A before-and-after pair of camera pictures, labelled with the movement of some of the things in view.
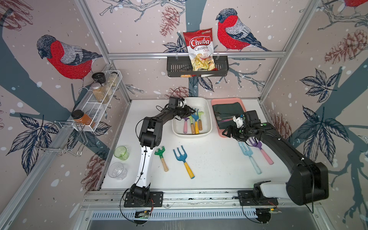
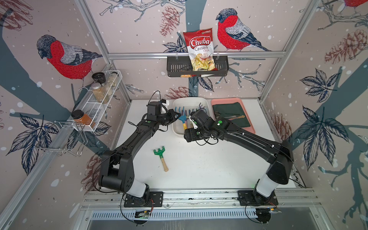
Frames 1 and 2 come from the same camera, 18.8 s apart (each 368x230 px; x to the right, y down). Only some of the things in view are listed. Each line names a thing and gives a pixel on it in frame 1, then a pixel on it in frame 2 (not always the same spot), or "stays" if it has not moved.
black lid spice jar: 99,77 stays
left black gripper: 186,109 → 171,119
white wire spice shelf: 87,115 stays
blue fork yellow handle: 183,157 → 183,117
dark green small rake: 160,153 stays
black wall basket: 180,65 stays
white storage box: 197,125 stays
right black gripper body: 239,133 → 194,134
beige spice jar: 99,94 stays
